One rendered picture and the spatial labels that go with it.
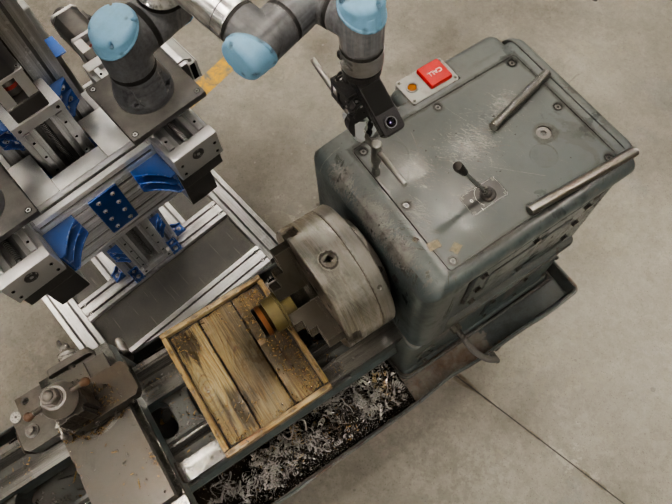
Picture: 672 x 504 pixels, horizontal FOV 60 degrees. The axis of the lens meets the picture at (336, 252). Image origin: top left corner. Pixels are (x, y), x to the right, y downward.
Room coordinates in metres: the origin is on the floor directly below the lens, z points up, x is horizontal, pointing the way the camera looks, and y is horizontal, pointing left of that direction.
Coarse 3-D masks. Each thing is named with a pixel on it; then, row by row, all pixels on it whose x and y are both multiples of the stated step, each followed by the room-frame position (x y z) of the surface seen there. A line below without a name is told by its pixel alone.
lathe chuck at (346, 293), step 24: (312, 216) 0.59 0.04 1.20; (288, 240) 0.53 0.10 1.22; (312, 240) 0.52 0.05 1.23; (336, 240) 0.51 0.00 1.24; (312, 264) 0.46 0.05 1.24; (336, 264) 0.46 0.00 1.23; (336, 288) 0.41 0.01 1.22; (360, 288) 0.41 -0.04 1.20; (336, 312) 0.37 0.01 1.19; (360, 312) 0.37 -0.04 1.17; (360, 336) 0.34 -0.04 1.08
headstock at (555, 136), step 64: (448, 64) 0.93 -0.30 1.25; (512, 64) 0.91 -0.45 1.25; (448, 128) 0.75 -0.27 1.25; (512, 128) 0.73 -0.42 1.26; (576, 128) 0.72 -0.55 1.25; (320, 192) 0.71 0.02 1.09; (384, 192) 0.60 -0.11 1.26; (448, 192) 0.59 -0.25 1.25; (512, 192) 0.57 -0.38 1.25; (576, 192) 0.56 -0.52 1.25; (384, 256) 0.48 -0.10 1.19; (448, 256) 0.44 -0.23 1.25; (512, 256) 0.47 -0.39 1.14
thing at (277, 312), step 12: (264, 300) 0.44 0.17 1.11; (276, 300) 0.43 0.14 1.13; (288, 300) 0.43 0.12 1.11; (252, 312) 0.41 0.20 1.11; (264, 312) 0.41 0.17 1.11; (276, 312) 0.40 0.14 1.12; (288, 312) 0.41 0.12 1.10; (264, 324) 0.38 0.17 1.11; (276, 324) 0.38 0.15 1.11; (288, 324) 0.38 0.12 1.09
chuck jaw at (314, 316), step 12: (312, 300) 0.43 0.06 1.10; (300, 312) 0.40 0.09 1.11; (312, 312) 0.40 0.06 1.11; (324, 312) 0.40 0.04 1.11; (300, 324) 0.38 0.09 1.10; (312, 324) 0.37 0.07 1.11; (324, 324) 0.37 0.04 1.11; (336, 324) 0.36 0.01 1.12; (312, 336) 0.35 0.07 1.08; (324, 336) 0.34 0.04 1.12; (336, 336) 0.34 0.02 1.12
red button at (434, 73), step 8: (432, 64) 0.92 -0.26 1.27; (440, 64) 0.92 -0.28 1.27; (424, 72) 0.90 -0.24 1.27; (432, 72) 0.90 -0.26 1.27; (440, 72) 0.90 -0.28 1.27; (448, 72) 0.89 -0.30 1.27; (424, 80) 0.88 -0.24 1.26; (432, 80) 0.88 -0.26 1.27; (440, 80) 0.87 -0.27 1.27; (432, 88) 0.86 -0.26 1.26
